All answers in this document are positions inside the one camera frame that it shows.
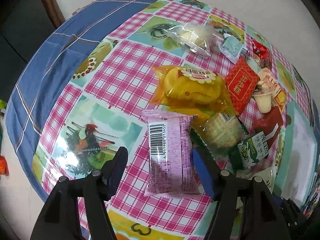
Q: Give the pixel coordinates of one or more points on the silver green foil packet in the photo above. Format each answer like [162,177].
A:
[232,48]

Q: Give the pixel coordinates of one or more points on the pink snack pack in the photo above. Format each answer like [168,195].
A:
[171,172]

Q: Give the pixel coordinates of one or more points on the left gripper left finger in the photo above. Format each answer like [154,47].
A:
[59,217]

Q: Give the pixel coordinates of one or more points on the green white biscuit packet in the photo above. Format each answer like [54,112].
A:
[249,152]

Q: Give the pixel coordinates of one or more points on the red white snack packet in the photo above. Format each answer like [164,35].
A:
[270,124]

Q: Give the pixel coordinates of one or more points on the pink checkered fruit tablecloth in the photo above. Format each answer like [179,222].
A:
[99,110]

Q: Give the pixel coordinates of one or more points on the cream orange egg roll pack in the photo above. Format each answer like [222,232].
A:
[269,94]

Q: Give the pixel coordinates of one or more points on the clear bag white pastry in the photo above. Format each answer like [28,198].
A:
[197,39]

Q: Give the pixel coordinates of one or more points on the red crinkled candy bag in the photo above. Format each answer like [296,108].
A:
[262,55]

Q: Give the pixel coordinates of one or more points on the dark wooden door frame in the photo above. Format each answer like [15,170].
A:
[54,13]

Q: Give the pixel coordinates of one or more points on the white tray teal rim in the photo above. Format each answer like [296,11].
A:
[298,163]

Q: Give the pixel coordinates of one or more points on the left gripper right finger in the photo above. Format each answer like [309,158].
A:
[261,216]

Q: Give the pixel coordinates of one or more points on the clear green cracker pack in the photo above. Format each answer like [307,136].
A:
[220,132]

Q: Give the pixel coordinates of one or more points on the red square snack packet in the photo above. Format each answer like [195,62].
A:
[241,82]

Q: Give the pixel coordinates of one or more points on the yellow cake snack bag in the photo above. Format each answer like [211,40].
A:
[191,88]

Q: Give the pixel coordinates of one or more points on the blue plaid under cloth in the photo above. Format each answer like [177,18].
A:
[50,69]

